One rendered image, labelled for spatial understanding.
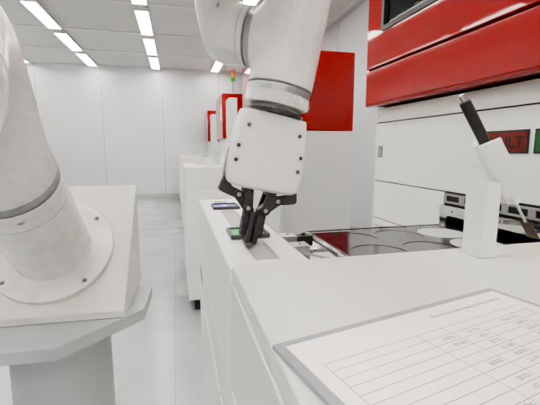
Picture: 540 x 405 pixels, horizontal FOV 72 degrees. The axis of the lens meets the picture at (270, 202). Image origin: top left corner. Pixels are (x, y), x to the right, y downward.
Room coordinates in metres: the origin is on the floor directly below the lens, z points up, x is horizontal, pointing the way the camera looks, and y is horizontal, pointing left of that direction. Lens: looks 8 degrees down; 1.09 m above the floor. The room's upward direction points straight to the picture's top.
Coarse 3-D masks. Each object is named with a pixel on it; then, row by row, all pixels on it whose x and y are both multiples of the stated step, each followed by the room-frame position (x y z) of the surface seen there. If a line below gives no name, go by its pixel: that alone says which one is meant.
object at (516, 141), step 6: (510, 132) 0.79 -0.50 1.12; (516, 132) 0.77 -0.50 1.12; (522, 132) 0.76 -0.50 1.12; (492, 138) 0.83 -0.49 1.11; (504, 138) 0.80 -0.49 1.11; (510, 138) 0.79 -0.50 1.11; (516, 138) 0.77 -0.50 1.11; (522, 138) 0.76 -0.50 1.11; (504, 144) 0.80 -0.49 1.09; (510, 144) 0.78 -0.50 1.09; (516, 144) 0.77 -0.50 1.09; (522, 144) 0.76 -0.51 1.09; (510, 150) 0.78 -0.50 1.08; (516, 150) 0.77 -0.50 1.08; (522, 150) 0.76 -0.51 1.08
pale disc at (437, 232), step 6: (426, 228) 0.86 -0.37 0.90; (432, 228) 0.86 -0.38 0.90; (438, 228) 0.86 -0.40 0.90; (426, 234) 0.80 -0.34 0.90; (432, 234) 0.80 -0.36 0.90; (438, 234) 0.80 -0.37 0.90; (444, 234) 0.80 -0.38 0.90; (450, 234) 0.80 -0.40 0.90; (456, 234) 0.80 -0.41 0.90; (462, 234) 0.80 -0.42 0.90
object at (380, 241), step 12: (396, 228) 0.86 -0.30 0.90; (408, 228) 0.86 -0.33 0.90; (420, 228) 0.86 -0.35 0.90; (444, 228) 0.86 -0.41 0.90; (324, 240) 0.75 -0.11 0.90; (336, 240) 0.75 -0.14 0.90; (348, 240) 0.75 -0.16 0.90; (360, 240) 0.75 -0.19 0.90; (372, 240) 0.75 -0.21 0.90; (384, 240) 0.74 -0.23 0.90; (396, 240) 0.74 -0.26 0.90; (408, 240) 0.75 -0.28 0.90; (420, 240) 0.74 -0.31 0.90; (432, 240) 0.74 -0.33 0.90; (444, 240) 0.74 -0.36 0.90; (348, 252) 0.65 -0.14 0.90; (360, 252) 0.66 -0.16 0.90; (372, 252) 0.66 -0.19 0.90; (384, 252) 0.66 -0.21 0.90; (396, 252) 0.66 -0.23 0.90
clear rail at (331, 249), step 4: (308, 232) 0.81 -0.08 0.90; (316, 236) 0.77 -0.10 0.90; (316, 240) 0.75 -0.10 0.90; (320, 240) 0.74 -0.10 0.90; (320, 244) 0.73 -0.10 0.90; (324, 244) 0.71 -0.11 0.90; (328, 244) 0.70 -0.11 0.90; (328, 248) 0.69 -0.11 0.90; (332, 248) 0.68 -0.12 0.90; (336, 248) 0.67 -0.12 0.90; (332, 252) 0.67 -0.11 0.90; (336, 252) 0.66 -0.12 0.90; (340, 252) 0.65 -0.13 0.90; (336, 256) 0.65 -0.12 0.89; (340, 256) 0.64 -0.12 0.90; (344, 256) 0.63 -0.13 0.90
